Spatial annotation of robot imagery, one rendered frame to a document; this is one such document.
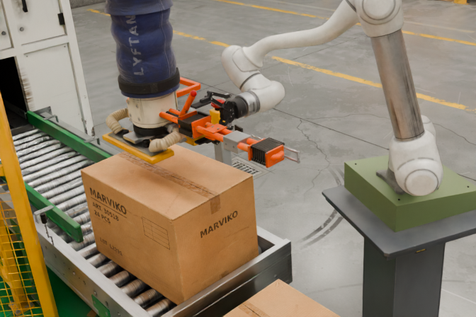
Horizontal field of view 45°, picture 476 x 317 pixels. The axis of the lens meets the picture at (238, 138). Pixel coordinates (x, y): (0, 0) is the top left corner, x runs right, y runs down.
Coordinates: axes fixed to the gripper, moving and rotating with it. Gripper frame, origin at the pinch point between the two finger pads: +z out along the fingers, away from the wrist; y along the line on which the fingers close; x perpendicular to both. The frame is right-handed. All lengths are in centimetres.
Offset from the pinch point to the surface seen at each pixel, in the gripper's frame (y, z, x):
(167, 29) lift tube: -30.3, -4.2, 16.8
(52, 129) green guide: 61, -23, 185
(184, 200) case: 27.4, 8.4, 1.5
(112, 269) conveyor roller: 68, 23, 39
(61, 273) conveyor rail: 78, 35, 65
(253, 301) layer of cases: 68, -2, -20
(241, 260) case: 62, -11, -4
